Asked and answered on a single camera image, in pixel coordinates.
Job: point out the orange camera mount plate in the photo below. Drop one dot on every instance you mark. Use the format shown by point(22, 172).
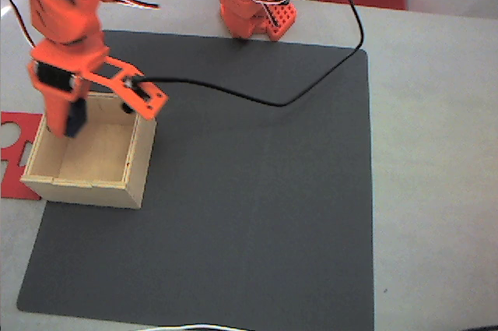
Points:
point(149, 102)

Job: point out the blue cube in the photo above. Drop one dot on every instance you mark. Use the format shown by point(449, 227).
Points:
point(77, 120)

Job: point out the open wooden box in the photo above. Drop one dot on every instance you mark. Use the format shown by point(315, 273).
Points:
point(97, 187)

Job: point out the dark grey mat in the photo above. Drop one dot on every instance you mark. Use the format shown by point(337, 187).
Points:
point(253, 198)

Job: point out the red cut-out sheet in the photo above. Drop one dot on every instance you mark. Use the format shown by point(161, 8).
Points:
point(11, 175)

